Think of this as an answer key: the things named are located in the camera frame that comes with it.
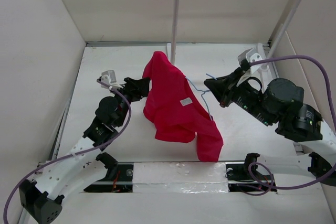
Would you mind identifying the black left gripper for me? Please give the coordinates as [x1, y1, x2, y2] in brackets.
[110, 77, 149, 126]

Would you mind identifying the red t shirt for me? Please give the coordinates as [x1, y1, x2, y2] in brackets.
[142, 51, 224, 162]

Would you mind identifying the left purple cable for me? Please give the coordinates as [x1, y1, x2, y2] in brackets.
[2, 79, 132, 223]

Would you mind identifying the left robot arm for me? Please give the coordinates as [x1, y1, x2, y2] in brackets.
[19, 76, 150, 223]

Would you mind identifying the blue wire hanger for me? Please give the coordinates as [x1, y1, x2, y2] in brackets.
[185, 76, 214, 121]

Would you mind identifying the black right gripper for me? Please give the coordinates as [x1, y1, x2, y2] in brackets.
[203, 66, 276, 126]

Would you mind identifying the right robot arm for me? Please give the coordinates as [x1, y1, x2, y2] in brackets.
[204, 70, 335, 186]

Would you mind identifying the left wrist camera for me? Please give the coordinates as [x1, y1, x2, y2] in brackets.
[98, 70, 117, 88]

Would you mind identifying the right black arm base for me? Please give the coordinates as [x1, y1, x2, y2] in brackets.
[225, 153, 277, 196]

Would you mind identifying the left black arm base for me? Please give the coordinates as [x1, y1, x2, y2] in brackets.
[84, 153, 134, 193]

